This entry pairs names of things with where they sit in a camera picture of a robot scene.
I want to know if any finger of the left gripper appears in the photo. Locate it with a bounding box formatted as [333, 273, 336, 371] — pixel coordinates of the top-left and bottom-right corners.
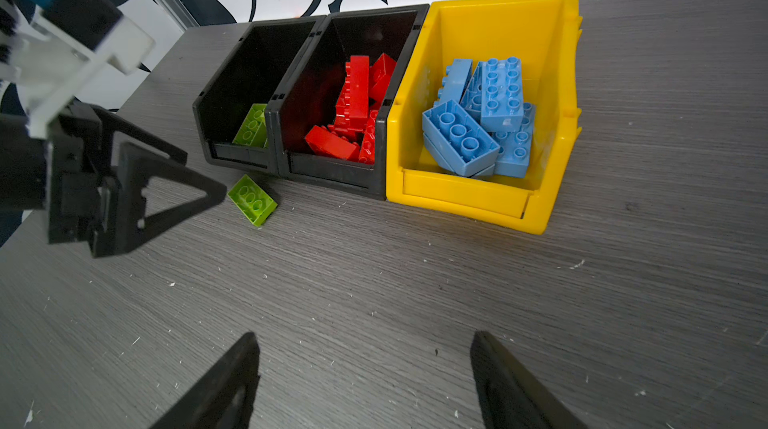
[113, 142, 227, 255]
[83, 104, 188, 167]

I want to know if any red lego cluster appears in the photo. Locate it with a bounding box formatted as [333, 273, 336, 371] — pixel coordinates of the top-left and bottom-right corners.
[333, 56, 369, 133]

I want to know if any red lego 2x4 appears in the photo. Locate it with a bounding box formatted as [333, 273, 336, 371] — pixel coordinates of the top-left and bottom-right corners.
[369, 54, 396, 103]

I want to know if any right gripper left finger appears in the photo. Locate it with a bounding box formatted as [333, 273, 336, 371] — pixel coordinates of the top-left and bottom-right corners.
[151, 332, 260, 429]

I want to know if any black bin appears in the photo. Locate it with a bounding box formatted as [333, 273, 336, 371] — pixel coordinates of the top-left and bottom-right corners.
[270, 4, 429, 200]
[192, 16, 323, 175]

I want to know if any blue lego stack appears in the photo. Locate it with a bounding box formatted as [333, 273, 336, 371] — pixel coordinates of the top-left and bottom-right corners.
[491, 103, 536, 178]

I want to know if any blue lego bottom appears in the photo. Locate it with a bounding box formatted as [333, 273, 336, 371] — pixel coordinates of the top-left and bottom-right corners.
[422, 100, 501, 179]

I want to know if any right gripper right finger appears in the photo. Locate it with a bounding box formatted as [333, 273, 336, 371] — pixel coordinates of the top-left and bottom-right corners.
[470, 331, 586, 429]

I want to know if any green lego 2x4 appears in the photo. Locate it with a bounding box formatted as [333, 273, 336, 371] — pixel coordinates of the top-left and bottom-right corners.
[232, 104, 268, 148]

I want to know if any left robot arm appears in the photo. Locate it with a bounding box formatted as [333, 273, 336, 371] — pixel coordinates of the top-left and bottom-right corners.
[1, 102, 227, 258]

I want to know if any red lego small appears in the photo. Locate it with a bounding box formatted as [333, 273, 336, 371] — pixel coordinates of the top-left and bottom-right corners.
[304, 126, 360, 162]

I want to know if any middle black bin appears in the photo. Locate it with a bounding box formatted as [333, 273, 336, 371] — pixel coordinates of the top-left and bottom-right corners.
[270, 4, 429, 200]

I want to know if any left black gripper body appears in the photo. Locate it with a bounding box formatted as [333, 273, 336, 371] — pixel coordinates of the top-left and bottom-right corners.
[45, 101, 119, 258]

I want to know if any left black bin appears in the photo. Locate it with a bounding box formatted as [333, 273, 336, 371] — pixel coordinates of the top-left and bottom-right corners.
[192, 16, 323, 175]

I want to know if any yellow bin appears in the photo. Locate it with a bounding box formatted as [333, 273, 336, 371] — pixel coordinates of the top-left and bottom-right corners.
[386, 0, 583, 235]

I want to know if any green lego flat top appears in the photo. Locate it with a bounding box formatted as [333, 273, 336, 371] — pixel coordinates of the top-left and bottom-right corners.
[227, 175, 278, 227]

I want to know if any blue lego small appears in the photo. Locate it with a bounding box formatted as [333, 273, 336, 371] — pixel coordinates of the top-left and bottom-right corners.
[460, 61, 485, 122]

